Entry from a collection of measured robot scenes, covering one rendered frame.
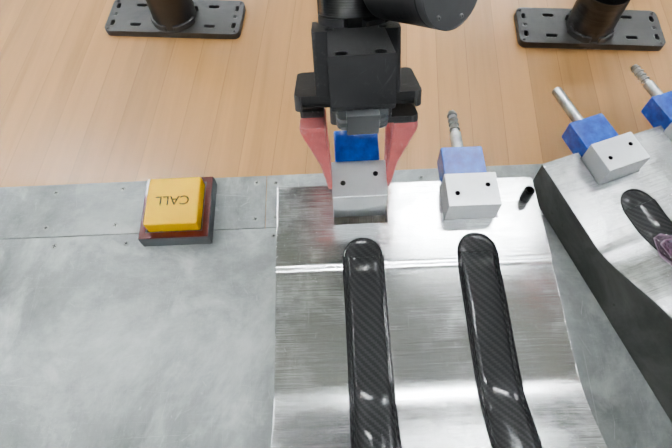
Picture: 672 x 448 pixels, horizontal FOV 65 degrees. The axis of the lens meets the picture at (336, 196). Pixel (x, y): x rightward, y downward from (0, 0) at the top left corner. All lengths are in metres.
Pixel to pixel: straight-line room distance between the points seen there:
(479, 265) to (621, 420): 0.20
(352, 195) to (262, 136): 0.25
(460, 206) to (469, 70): 0.31
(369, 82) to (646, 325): 0.37
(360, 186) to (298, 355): 0.16
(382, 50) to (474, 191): 0.21
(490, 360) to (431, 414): 0.07
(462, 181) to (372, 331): 0.16
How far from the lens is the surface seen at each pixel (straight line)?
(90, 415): 0.61
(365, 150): 0.50
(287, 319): 0.49
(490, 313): 0.51
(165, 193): 0.63
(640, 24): 0.90
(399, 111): 0.44
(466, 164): 0.54
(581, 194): 0.62
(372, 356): 0.48
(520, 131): 0.72
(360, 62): 0.34
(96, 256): 0.66
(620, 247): 0.60
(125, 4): 0.90
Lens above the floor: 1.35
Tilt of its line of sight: 61 degrees down
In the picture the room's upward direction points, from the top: 3 degrees counter-clockwise
